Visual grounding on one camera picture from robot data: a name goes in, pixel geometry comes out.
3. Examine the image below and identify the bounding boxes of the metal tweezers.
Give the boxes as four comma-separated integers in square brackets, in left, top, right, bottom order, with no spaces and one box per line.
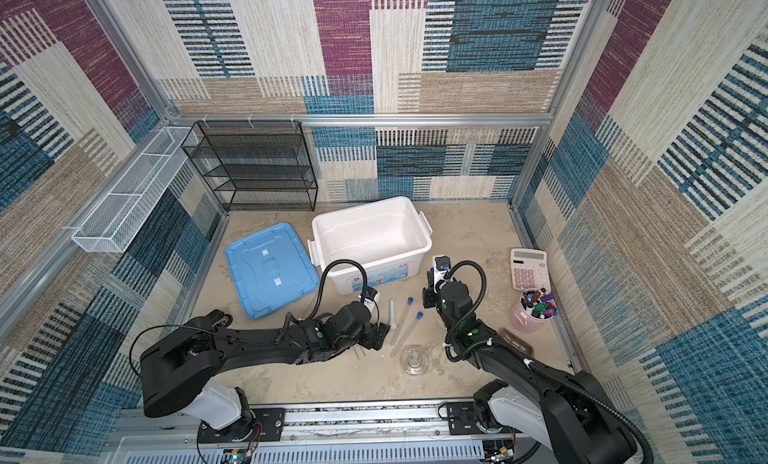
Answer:
[353,344,366,359]

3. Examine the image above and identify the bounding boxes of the pink cup of markers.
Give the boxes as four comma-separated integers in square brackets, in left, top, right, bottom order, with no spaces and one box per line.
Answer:
[509,288,559,335]

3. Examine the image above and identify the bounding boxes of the black wire shelf rack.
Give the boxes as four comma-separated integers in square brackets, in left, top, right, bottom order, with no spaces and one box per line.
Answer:
[181,120,318,211]

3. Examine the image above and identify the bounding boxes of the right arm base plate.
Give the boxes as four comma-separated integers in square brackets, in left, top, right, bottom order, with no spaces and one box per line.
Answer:
[437,401,514,435]

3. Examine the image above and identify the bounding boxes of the glass flask with stopper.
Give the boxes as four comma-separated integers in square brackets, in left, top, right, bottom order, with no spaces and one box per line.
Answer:
[400,345,429,376]

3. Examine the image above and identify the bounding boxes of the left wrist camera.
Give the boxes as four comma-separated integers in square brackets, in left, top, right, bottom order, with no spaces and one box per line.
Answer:
[360,286,380,313]

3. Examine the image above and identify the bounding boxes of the blue plastic bin lid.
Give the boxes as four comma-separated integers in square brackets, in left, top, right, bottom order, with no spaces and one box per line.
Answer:
[225,222,319,319]

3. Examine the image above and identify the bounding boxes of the pink calculator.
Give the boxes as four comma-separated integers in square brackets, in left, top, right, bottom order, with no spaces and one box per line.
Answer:
[510,248,551,292]

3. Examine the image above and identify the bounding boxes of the white plastic storage bin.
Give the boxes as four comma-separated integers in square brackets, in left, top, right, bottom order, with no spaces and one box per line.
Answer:
[307,196,433,295]

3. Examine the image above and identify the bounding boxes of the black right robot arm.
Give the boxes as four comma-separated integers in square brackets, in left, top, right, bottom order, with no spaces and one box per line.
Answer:
[422,255,655,463]

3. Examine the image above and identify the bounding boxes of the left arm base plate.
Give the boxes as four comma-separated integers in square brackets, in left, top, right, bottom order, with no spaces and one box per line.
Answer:
[197,407,286,444]

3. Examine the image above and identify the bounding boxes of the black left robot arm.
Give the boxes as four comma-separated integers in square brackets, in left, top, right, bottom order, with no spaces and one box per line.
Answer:
[133,283,390,440]

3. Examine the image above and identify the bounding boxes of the white mesh wall basket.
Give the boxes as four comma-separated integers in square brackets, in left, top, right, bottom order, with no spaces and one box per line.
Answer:
[72,126,189,253]

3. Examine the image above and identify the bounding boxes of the white ceramic pestle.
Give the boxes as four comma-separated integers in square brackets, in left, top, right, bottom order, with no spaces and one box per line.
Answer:
[388,299,397,330]

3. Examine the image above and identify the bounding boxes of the brown wooden tool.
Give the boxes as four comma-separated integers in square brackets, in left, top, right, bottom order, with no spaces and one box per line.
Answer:
[499,328,534,356]

